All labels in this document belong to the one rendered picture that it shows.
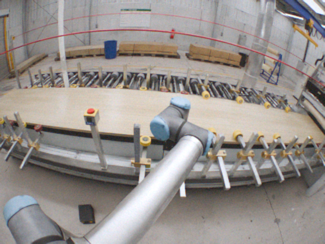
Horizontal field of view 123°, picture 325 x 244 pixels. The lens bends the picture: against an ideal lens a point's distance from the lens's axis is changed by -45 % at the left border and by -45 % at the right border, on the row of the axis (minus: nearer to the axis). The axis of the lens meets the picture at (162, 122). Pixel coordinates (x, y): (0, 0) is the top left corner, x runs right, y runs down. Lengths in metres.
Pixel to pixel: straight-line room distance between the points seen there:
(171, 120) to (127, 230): 0.40
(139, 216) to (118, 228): 0.05
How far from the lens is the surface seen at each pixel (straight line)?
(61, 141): 1.57
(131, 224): 0.30
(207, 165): 1.14
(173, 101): 0.64
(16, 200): 0.38
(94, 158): 1.43
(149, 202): 0.32
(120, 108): 1.46
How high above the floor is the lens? 1.71
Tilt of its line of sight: 38 degrees down
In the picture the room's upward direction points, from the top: 7 degrees clockwise
